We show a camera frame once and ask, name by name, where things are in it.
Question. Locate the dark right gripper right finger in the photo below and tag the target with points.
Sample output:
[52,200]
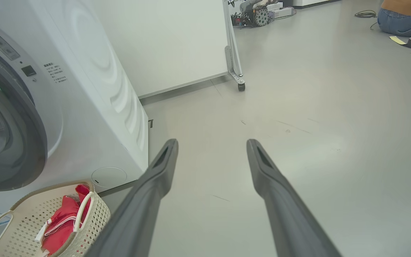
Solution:
[291,228]

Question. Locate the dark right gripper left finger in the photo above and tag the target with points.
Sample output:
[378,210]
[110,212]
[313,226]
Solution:
[137,221]

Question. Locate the red garment white stripes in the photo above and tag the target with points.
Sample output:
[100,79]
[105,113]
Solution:
[61,228]

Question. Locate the white washing machine body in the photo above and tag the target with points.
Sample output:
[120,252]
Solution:
[95,117]

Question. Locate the cream perforated laundry basket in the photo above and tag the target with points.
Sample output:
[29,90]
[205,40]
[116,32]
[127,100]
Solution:
[23,221]

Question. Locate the black door lock latch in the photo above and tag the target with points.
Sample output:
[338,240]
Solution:
[29,70]

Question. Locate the round drain filter cover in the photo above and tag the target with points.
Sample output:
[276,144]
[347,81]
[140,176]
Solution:
[109,177]

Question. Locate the black caster wheel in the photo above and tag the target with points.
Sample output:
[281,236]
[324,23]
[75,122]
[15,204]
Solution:
[241,87]

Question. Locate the small printed text label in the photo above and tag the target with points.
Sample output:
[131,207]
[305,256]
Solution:
[55,73]

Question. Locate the silver metal partition leg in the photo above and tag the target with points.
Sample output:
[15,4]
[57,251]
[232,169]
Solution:
[231,60]

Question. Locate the white partition board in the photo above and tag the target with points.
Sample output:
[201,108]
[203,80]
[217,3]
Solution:
[162,43]

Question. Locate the grey robot equipment pile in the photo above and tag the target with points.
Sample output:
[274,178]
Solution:
[260,16]

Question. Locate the yellow paper sheet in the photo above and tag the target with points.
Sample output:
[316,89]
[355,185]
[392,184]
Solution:
[398,40]

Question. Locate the white cabinet base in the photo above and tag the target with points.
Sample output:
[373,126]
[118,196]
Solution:
[312,2]

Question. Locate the person in jeans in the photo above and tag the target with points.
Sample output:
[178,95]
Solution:
[405,23]

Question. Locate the small black bracket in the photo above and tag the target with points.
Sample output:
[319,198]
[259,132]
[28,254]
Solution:
[150,123]

